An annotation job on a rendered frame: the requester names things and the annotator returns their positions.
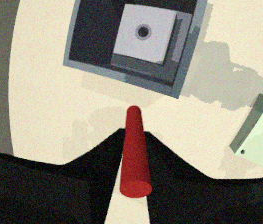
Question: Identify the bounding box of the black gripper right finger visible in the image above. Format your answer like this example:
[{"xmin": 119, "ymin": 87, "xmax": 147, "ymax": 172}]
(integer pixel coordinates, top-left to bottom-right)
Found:
[{"xmin": 143, "ymin": 132, "xmax": 263, "ymax": 224}]

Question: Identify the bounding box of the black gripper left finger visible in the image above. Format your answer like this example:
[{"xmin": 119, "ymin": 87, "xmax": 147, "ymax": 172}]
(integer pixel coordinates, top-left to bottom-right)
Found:
[{"xmin": 0, "ymin": 128, "xmax": 126, "ymax": 224}]

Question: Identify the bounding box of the red peg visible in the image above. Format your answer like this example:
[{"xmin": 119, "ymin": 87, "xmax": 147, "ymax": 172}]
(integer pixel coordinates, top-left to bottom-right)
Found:
[{"xmin": 118, "ymin": 106, "xmax": 152, "ymax": 198}]

